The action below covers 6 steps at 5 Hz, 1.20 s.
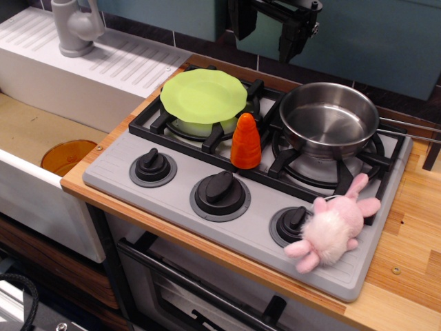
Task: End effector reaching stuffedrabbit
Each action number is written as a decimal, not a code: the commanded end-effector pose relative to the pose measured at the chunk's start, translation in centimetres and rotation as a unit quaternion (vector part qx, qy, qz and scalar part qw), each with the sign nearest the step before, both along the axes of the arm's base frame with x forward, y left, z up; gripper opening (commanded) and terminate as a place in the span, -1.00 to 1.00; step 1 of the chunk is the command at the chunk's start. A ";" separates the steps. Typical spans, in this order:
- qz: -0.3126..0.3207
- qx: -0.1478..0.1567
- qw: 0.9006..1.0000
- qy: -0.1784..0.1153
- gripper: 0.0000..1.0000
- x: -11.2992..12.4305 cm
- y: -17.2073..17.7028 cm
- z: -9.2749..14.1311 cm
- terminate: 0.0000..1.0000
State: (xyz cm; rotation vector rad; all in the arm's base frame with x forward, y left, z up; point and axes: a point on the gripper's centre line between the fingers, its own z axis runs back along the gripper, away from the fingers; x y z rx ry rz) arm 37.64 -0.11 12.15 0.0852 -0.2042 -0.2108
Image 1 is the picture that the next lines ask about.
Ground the black braided cable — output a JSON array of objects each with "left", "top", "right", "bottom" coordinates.
[{"left": 0, "top": 272, "right": 39, "bottom": 331}]

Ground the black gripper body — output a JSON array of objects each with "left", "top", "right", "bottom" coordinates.
[{"left": 250, "top": 1, "right": 323, "bottom": 23}]

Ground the black oven door handle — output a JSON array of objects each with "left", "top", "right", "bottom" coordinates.
[{"left": 116, "top": 233, "right": 280, "bottom": 330}]

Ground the black burner grate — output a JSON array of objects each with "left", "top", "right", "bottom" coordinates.
[{"left": 129, "top": 79, "right": 405, "bottom": 201}]

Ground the orange plastic cup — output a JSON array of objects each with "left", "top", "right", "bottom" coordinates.
[{"left": 40, "top": 139, "right": 97, "bottom": 177}]

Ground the stainless steel pan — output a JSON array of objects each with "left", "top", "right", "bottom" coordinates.
[{"left": 279, "top": 82, "right": 440, "bottom": 160}]

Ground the pink stuffed rabbit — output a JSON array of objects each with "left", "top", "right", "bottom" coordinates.
[{"left": 284, "top": 173, "right": 381, "bottom": 274}]

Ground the grey toy stove top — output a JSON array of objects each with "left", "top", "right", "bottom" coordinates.
[{"left": 82, "top": 63, "right": 413, "bottom": 303}]

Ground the grey toy faucet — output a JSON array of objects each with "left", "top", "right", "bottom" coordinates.
[{"left": 51, "top": 0, "right": 105, "bottom": 58}]

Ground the black stove knob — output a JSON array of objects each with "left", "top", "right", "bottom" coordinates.
[
  {"left": 129, "top": 148, "right": 177, "bottom": 188},
  {"left": 189, "top": 170, "right": 251, "bottom": 223},
  {"left": 269, "top": 206, "right": 312, "bottom": 248}
]

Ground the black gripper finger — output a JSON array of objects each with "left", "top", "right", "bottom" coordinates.
[
  {"left": 278, "top": 10, "right": 318, "bottom": 63},
  {"left": 227, "top": 0, "right": 257, "bottom": 41}
]

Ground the green plastic plate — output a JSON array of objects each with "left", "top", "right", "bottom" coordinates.
[{"left": 160, "top": 69, "right": 247, "bottom": 124}]

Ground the middle black stove knob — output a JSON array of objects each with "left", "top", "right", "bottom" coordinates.
[{"left": 189, "top": 170, "right": 251, "bottom": 223}]

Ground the right black stove knob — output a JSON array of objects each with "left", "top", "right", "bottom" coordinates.
[{"left": 269, "top": 206, "right": 312, "bottom": 248}]

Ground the left black stove knob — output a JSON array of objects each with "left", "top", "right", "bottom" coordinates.
[{"left": 129, "top": 148, "right": 177, "bottom": 188}]

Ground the toy oven door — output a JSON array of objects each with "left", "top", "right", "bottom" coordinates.
[{"left": 105, "top": 214, "right": 352, "bottom": 330}]

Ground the orange toy carrot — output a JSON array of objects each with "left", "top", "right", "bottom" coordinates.
[{"left": 230, "top": 113, "right": 262, "bottom": 170}]

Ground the white toy sink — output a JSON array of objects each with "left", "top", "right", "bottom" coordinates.
[{"left": 1, "top": 7, "right": 189, "bottom": 263}]

